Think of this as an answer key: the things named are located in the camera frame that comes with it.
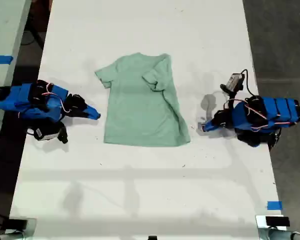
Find black floor cable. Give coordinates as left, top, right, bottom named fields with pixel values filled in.
left=21, top=21, right=45, bottom=50

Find white side table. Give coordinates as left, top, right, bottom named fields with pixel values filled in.
left=0, top=0, right=33, bottom=162

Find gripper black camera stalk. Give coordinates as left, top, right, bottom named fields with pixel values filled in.
left=219, top=84, right=238, bottom=109
left=56, top=120, right=69, bottom=145

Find short blue tape strip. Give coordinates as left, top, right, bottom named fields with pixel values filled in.
left=266, top=200, right=283, bottom=211

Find metal table clamp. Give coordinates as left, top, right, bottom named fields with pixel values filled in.
left=0, top=217, right=38, bottom=240
left=255, top=214, right=300, bottom=240

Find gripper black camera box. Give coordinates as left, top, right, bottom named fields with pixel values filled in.
left=225, top=72, right=245, bottom=92
left=33, top=124, right=60, bottom=142

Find small black box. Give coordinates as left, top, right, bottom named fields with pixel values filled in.
left=8, top=218, right=29, bottom=230
left=265, top=216, right=291, bottom=228

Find pale green T-shirt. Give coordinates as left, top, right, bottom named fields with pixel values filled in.
left=94, top=52, right=192, bottom=148

